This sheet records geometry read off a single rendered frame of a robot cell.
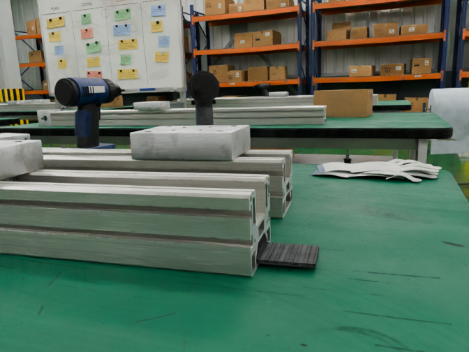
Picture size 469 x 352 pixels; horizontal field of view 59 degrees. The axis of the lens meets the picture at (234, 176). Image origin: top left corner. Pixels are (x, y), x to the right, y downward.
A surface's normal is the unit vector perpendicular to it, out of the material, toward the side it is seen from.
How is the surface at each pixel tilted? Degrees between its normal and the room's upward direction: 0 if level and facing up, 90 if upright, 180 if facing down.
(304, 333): 0
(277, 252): 0
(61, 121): 90
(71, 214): 90
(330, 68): 90
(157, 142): 90
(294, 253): 0
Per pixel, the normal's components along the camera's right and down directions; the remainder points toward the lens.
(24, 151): 0.96, 0.02
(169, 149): -0.27, 0.21
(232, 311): -0.04, -0.98
